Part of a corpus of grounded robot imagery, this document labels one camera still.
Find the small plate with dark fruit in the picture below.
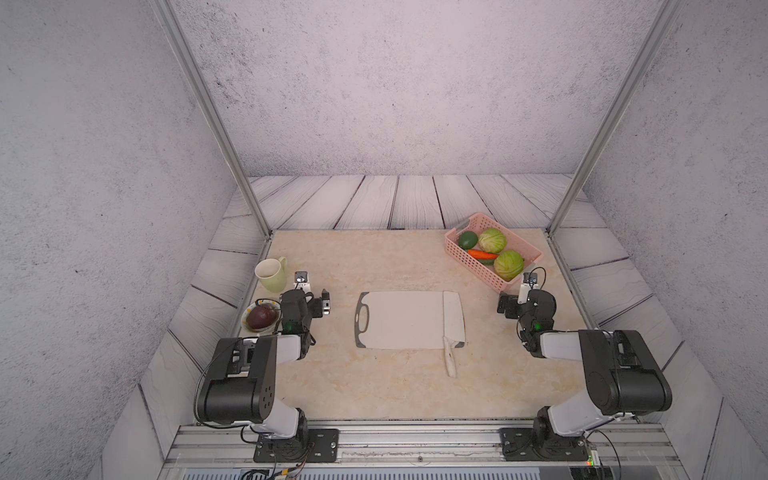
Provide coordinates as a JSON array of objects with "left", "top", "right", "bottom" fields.
[{"left": 241, "top": 298, "right": 282, "bottom": 335}]

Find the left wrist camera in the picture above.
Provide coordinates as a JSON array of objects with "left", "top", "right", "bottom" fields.
[{"left": 294, "top": 270, "right": 311, "bottom": 294}]

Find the dark red apple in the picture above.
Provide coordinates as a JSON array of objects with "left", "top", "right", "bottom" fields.
[{"left": 245, "top": 304, "right": 279, "bottom": 331}]

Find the green cabbage front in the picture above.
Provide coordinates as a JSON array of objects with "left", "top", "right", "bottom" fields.
[{"left": 493, "top": 250, "right": 525, "bottom": 282}]

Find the white speckled cleaver knife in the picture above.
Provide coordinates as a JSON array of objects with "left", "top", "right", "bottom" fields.
[{"left": 443, "top": 291, "right": 466, "bottom": 378}]

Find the dark green avocado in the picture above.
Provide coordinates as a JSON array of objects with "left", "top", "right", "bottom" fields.
[{"left": 457, "top": 230, "right": 479, "bottom": 251}]

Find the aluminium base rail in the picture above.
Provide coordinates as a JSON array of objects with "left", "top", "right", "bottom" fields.
[{"left": 160, "top": 419, "right": 688, "bottom": 479}]

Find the green cabbage rear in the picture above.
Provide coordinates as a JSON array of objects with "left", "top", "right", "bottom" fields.
[{"left": 477, "top": 228, "right": 507, "bottom": 254}]

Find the orange carrot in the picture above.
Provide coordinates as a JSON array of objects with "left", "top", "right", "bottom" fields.
[{"left": 467, "top": 249, "right": 498, "bottom": 261}]

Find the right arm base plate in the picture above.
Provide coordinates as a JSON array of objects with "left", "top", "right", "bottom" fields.
[{"left": 499, "top": 428, "right": 590, "bottom": 462}]

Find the green cabbage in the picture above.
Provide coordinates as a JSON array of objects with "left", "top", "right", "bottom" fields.
[
  {"left": 493, "top": 250, "right": 525, "bottom": 282},
  {"left": 477, "top": 228, "right": 507, "bottom": 254}
]

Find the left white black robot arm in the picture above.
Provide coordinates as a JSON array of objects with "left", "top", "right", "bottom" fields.
[{"left": 194, "top": 289, "right": 331, "bottom": 442}]

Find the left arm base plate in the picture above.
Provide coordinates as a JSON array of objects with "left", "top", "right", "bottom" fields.
[{"left": 253, "top": 428, "right": 339, "bottom": 464}]

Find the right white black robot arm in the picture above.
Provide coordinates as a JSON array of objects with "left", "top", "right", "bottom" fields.
[{"left": 497, "top": 289, "right": 673, "bottom": 440}]

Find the light green mug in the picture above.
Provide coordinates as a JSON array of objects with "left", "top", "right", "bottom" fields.
[{"left": 254, "top": 256, "right": 288, "bottom": 293}]

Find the pink plastic basket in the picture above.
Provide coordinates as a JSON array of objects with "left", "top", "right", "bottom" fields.
[{"left": 445, "top": 213, "right": 543, "bottom": 293}]

